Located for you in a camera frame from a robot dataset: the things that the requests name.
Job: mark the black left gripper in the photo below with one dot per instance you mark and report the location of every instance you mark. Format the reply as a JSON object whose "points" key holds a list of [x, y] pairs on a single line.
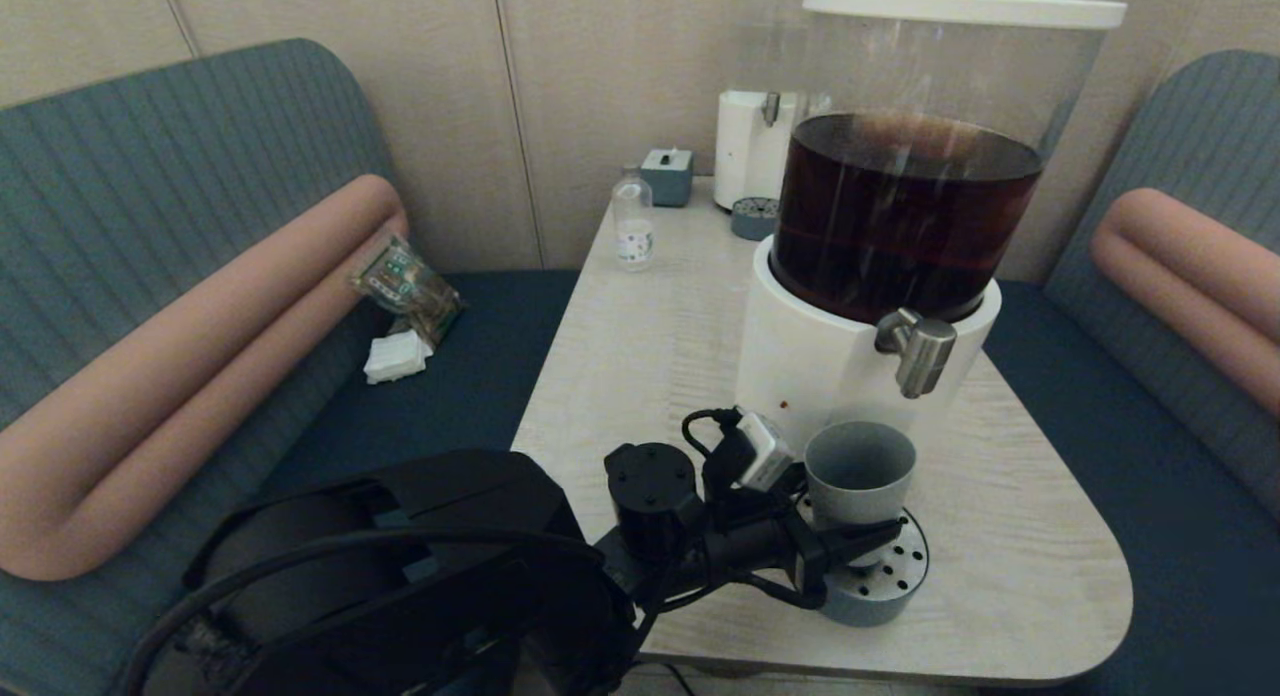
{"points": [[760, 551]]}

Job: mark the grey plastic cup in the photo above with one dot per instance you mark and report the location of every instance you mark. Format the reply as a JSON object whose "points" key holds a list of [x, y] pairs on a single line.
{"points": [[860, 476]]}

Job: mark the large metal dispenser tap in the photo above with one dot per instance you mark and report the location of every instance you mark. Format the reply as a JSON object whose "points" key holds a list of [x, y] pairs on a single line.
{"points": [[922, 361]]}

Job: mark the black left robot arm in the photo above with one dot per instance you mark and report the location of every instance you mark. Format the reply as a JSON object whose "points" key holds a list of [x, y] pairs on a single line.
{"points": [[450, 506]]}

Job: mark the large blue-grey perforated drip tray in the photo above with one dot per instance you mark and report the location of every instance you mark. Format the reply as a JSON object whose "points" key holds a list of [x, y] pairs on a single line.
{"points": [[890, 591]]}

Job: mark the large dispenser with dark tea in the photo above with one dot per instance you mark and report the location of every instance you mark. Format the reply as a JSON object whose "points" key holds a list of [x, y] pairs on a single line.
{"points": [[830, 376]]}

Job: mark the small blue-grey drip tray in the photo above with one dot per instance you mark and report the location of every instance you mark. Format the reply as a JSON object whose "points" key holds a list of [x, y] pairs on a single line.
{"points": [[752, 219]]}

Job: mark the empty blue bench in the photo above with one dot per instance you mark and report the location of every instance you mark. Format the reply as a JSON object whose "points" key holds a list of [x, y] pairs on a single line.
{"points": [[1150, 456]]}

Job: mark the small clear bottle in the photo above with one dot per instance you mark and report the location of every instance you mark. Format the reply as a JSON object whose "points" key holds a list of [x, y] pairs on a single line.
{"points": [[633, 234]]}

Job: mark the grey tissue box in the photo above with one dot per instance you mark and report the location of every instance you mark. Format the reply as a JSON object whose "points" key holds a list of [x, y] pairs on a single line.
{"points": [[667, 179]]}

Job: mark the small clear water dispenser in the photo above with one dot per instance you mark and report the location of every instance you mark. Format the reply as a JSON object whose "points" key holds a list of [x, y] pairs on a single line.
{"points": [[745, 151]]}

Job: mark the small metal dispenser tap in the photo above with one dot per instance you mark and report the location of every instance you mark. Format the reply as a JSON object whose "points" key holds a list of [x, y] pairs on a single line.
{"points": [[771, 108]]}

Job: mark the short pink bolster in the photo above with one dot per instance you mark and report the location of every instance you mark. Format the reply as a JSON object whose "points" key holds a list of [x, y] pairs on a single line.
{"points": [[1190, 271]]}

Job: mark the white napkin stack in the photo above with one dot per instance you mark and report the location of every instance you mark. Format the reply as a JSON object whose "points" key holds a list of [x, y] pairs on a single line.
{"points": [[397, 356]]}

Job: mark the green snack packet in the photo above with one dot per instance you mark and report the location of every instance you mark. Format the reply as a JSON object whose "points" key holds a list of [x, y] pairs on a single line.
{"points": [[410, 286]]}

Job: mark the large white dispenser lid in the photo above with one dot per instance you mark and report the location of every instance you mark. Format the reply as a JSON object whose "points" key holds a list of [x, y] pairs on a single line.
{"points": [[965, 8]]}

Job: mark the long folded pink bolster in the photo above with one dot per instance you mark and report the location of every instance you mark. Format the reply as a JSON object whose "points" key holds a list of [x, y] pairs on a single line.
{"points": [[200, 376]]}

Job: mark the blue bench with snack packet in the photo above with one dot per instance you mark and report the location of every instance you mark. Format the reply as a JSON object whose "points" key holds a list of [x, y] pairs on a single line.
{"points": [[150, 196]]}

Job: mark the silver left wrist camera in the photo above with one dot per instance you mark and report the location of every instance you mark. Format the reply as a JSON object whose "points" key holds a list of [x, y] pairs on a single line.
{"points": [[765, 451]]}

